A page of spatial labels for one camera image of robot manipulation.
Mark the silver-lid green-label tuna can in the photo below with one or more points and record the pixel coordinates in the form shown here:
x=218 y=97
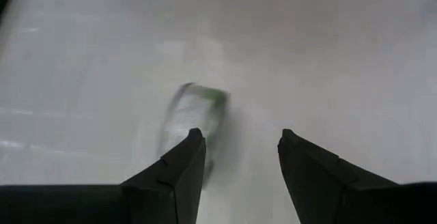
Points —
x=194 y=114

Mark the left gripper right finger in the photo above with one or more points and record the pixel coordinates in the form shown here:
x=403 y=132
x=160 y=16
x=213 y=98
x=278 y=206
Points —
x=358 y=200

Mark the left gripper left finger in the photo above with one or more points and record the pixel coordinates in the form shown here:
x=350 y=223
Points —
x=102 y=203

